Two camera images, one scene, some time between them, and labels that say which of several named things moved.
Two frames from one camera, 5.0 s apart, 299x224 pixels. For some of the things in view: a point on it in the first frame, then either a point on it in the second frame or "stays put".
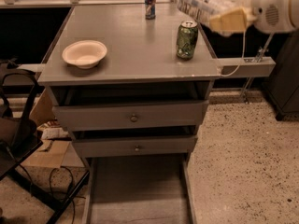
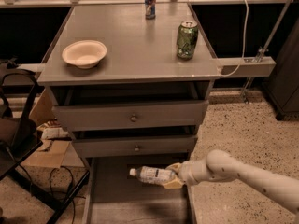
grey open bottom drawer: x=139 y=189 stays put
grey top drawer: x=132 y=115 stays put
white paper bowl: x=84 y=54 stays put
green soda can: x=187 y=37 stays put
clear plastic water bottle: x=202 y=5 → x=150 y=174
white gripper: x=270 y=13 → x=186 y=173
